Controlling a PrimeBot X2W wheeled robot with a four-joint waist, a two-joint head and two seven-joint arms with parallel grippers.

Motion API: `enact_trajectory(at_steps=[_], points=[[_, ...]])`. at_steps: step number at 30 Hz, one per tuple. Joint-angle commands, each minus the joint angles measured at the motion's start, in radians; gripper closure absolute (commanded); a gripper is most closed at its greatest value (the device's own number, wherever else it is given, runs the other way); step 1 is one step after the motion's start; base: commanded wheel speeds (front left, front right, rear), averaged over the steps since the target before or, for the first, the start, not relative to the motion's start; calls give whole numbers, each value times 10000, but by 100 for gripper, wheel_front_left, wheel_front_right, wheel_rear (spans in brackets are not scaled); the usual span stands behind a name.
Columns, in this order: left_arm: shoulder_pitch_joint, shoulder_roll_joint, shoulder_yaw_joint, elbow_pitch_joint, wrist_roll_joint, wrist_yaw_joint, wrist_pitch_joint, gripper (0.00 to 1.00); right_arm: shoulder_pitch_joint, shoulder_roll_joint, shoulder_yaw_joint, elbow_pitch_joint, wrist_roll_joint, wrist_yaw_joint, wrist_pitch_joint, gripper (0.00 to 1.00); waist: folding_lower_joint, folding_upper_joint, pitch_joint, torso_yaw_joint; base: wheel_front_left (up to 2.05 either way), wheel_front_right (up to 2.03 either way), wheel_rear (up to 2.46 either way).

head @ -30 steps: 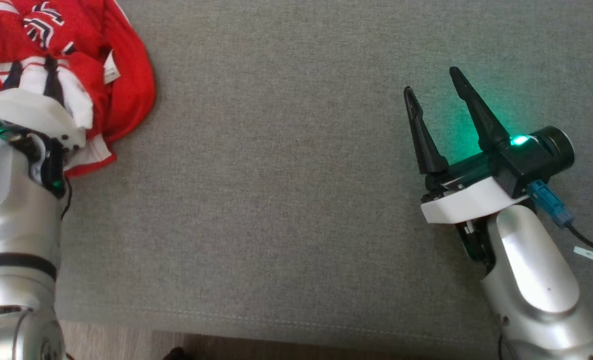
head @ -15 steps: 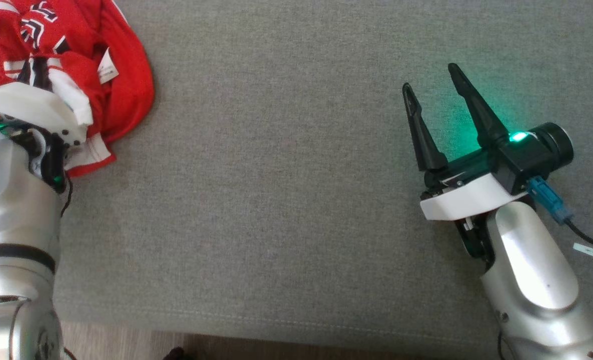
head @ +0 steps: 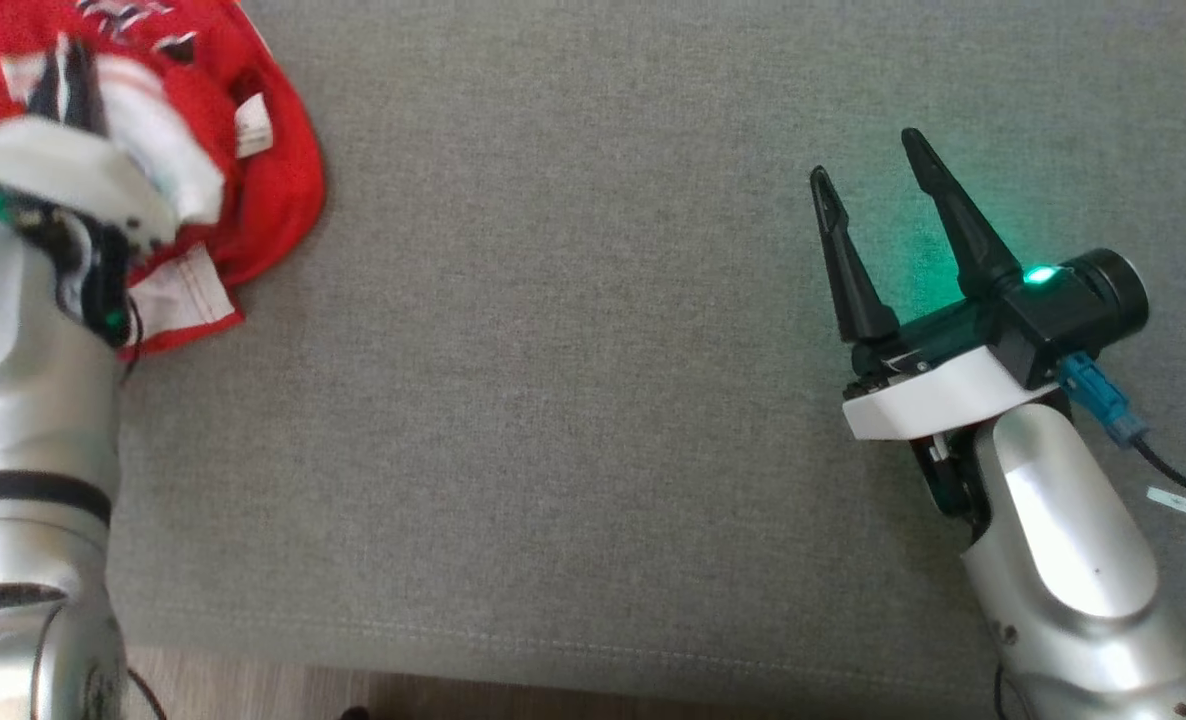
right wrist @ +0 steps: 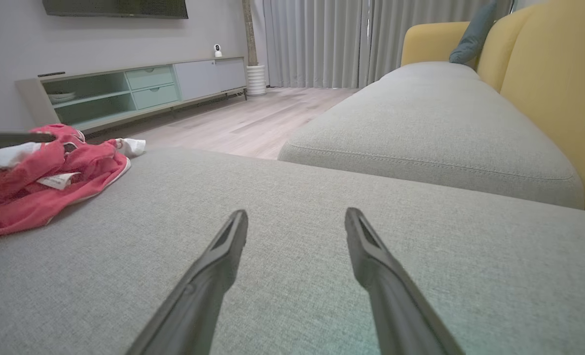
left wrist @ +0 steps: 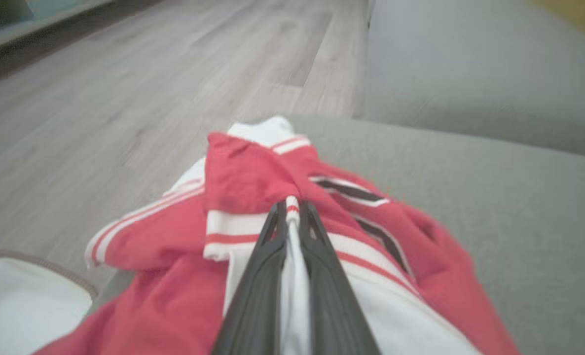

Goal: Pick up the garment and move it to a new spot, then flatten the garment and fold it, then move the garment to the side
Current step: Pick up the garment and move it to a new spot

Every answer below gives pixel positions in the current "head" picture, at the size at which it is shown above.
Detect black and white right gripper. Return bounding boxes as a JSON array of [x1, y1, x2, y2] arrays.
[[810, 128, 1066, 442]]

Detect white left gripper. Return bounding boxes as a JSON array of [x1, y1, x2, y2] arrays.
[[0, 35, 180, 251]]

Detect red jersey with white stripes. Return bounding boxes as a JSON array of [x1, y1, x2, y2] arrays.
[[0, 0, 276, 229]]

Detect red shorts with white stripe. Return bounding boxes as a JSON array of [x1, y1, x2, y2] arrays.
[[121, 55, 329, 358]]

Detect grey fabric sofa seat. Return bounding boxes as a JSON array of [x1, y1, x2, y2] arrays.
[[103, 0, 1186, 717]]

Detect black cable with blue connector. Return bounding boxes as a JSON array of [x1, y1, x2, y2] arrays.
[[1058, 352, 1186, 518]]

